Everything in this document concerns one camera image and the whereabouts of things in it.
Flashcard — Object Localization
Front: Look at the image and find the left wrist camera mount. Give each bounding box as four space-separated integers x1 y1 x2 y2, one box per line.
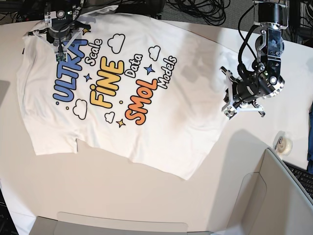
220 66 266 120

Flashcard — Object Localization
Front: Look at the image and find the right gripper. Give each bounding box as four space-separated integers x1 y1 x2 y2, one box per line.
46 26 74 46

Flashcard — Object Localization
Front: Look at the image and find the blue cloth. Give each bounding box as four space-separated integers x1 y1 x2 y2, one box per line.
307 105 313 174

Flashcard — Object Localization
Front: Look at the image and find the white printed t-shirt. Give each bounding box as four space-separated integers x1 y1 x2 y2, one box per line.
17 14 237 180

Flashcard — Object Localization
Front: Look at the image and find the black cable bundle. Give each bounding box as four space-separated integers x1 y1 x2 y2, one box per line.
166 0 228 26

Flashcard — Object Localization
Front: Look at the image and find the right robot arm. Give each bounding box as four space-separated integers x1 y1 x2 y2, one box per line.
45 0 85 46

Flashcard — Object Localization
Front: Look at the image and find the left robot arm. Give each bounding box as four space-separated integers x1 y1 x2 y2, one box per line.
221 0 288 108

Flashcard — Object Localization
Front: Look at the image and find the black keyboard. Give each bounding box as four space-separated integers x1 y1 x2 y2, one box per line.
284 161 313 198

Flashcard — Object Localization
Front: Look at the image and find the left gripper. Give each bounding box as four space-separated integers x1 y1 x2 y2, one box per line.
224 78 261 104

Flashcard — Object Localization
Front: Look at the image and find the clear tape roll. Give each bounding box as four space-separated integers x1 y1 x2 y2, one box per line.
273 131 293 156

